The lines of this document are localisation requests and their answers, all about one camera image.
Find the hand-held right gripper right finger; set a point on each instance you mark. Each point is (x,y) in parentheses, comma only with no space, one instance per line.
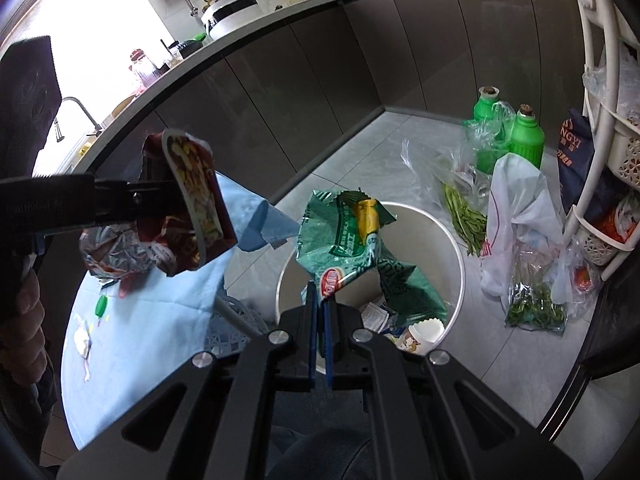
(328,345)

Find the white printed wrapper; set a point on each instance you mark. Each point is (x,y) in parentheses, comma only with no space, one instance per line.
(375,316)

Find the person's left hand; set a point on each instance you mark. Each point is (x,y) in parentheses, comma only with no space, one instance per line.
(30,305)

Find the light blue star-print tablecloth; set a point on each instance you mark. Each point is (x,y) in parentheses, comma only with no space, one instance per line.
(150,350)

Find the white trash bin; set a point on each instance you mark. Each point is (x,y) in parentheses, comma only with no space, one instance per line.
(440,260)

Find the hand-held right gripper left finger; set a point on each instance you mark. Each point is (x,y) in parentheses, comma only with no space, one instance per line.
(312,340)

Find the dark blue bag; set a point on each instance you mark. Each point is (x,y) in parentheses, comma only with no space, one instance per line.
(575,160)

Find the green bottle cap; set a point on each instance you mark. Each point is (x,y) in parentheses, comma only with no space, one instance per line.
(101,306)

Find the clear bag of green beans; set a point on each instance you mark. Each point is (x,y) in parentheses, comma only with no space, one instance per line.
(465,215)

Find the green snack bag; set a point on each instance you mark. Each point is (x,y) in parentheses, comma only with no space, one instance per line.
(350,255)

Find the glass jar with red lid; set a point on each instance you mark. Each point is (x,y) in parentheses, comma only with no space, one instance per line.
(142,70)

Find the white tissue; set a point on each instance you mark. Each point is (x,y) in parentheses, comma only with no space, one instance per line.
(82,342)

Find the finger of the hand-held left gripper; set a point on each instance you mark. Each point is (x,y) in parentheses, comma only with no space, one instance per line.
(155,200)

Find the red snack bag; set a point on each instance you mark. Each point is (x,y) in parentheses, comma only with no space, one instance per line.
(200,195)

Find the kitchen counter with dark cabinets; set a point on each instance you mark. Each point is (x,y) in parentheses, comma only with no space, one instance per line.
(300,85)

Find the green plastic bottle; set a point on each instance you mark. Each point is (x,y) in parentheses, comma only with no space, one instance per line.
(487,130)
(526,137)

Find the clear bag of leafy greens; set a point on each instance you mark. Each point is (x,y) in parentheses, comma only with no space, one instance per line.
(535,305)

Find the person's jeans leg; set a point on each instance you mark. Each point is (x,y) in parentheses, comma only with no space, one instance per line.
(320,460)

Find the white storage rack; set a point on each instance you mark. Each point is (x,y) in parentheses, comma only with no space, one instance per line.
(607,60)

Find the white plastic bag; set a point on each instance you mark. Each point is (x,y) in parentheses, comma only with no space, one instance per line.
(515,210)

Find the printed paper cup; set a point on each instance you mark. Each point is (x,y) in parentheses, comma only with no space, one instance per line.
(422,337)

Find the white electric cooker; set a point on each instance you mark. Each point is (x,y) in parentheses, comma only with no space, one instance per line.
(232,15)

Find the steel kitchen faucet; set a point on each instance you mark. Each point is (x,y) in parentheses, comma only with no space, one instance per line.
(75,110)

